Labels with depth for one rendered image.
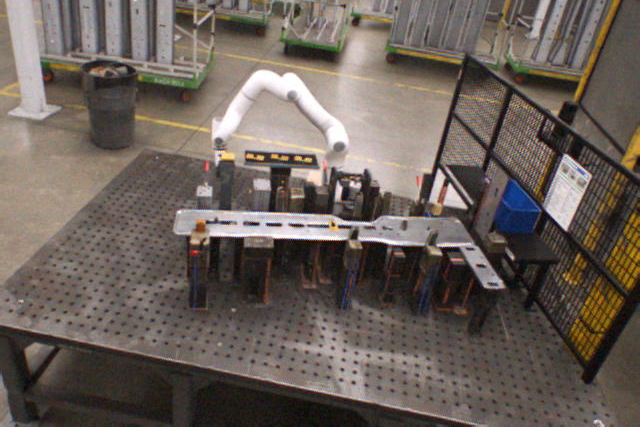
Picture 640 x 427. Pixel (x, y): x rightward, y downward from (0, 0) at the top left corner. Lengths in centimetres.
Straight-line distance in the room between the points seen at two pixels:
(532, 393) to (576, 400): 18
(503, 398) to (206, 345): 119
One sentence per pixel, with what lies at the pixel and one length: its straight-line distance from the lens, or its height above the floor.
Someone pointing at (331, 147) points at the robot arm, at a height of 115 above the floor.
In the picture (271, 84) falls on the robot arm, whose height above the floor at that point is 145.
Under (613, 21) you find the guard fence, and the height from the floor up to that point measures 175.
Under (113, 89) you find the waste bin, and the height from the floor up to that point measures 61.
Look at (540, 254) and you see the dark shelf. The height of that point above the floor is 103.
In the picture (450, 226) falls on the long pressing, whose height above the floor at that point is 100.
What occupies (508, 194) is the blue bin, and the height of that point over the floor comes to 108.
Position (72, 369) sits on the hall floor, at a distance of 309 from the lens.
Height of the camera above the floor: 229
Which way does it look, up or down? 30 degrees down
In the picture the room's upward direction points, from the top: 9 degrees clockwise
